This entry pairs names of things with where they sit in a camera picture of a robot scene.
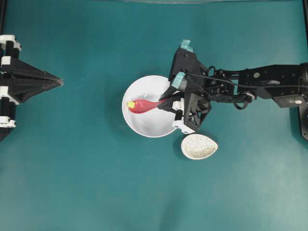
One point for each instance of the pink ceramic spoon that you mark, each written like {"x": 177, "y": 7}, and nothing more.
{"x": 143, "y": 106}

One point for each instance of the black frame post left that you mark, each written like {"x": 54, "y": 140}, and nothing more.
{"x": 3, "y": 6}

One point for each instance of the white round bowl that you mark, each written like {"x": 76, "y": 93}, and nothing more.
{"x": 155, "y": 123}

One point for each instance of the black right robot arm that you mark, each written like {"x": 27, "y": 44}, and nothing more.
{"x": 286, "y": 85}

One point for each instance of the small yellow hexagonal block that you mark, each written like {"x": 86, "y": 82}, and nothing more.
{"x": 131, "y": 104}

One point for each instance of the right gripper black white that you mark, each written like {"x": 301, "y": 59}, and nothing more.
{"x": 190, "y": 108}

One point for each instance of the black frame post right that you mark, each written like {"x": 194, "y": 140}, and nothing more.
{"x": 305, "y": 11}

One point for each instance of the speckled white spoon rest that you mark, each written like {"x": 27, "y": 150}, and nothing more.
{"x": 198, "y": 146}

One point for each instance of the black wrist camera with teal tape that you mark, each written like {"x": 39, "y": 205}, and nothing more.
{"x": 184, "y": 63}

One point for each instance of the black frame post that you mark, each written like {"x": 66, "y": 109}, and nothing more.
{"x": 3, "y": 6}
{"x": 305, "y": 11}

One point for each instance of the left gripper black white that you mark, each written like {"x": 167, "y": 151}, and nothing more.
{"x": 19, "y": 91}

